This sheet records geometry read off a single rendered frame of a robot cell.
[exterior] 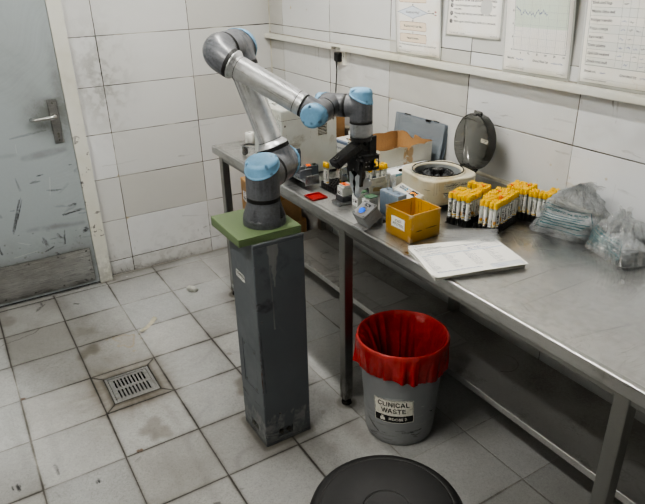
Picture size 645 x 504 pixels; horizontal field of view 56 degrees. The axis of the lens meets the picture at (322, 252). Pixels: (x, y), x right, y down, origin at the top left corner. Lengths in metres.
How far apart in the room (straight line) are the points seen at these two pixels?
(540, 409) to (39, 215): 2.73
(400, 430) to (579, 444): 0.64
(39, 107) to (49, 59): 0.25
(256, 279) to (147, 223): 1.91
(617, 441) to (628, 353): 0.21
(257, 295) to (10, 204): 1.89
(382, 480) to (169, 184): 2.77
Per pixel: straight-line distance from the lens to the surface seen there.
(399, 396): 2.35
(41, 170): 3.64
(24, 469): 2.71
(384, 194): 2.22
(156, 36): 3.73
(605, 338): 1.66
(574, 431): 2.32
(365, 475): 1.50
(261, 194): 2.05
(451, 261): 1.90
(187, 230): 4.03
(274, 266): 2.11
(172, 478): 2.48
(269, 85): 1.96
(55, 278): 3.86
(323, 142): 2.71
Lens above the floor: 1.72
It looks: 25 degrees down
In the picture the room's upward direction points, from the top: 1 degrees counter-clockwise
